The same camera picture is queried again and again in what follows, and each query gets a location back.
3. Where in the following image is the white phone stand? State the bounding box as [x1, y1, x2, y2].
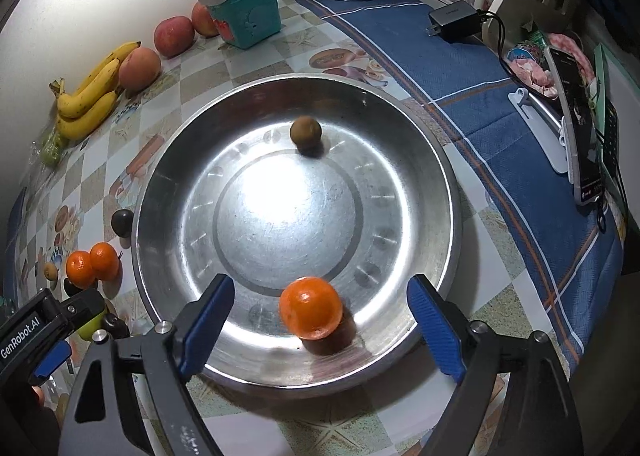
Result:
[507, 88, 581, 181]

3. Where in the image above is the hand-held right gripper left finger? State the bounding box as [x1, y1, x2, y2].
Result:
[57, 273, 236, 456]

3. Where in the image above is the round metal basin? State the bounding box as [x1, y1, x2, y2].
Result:
[131, 76, 463, 399]

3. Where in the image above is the patterned plastic tablecloth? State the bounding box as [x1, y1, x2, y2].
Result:
[0, 0, 571, 456]

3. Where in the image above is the red apple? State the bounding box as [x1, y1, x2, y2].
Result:
[191, 2, 221, 38]
[153, 16, 195, 59]

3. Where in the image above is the orange tangerine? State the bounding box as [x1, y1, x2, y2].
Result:
[65, 250, 96, 287]
[278, 277, 344, 341]
[89, 242, 121, 281]

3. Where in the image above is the black charger cable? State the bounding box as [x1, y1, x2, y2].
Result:
[477, 10, 518, 81]

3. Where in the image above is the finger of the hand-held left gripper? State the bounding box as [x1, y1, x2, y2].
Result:
[27, 338, 73, 387]
[55, 288, 108, 337]

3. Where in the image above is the pink plastic bag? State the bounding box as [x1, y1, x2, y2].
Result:
[505, 30, 601, 99]

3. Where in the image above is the brown kiwi fruit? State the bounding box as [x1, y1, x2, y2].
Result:
[289, 116, 323, 155]

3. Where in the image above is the teal plastic box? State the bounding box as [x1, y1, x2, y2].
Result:
[207, 0, 282, 49]

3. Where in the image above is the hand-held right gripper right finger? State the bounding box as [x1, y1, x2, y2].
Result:
[406, 273, 586, 456]

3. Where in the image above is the orange peach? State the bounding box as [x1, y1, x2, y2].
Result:
[117, 46, 162, 92]

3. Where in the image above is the green booklet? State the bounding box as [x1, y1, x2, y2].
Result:
[592, 43, 631, 237]

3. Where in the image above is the blue checked cloth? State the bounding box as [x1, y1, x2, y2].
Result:
[290, 0, 626, 377]

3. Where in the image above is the black charger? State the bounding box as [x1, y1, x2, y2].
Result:
[427, 3, 483, 43]

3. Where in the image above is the green pear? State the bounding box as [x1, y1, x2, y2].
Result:
[75, 306, 108, 343]

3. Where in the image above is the bag of green fruit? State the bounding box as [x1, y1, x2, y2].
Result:
[27, 123, 71, 169]

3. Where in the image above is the black smartphone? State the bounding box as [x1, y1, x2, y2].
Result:
[545, 46, 608, 207]

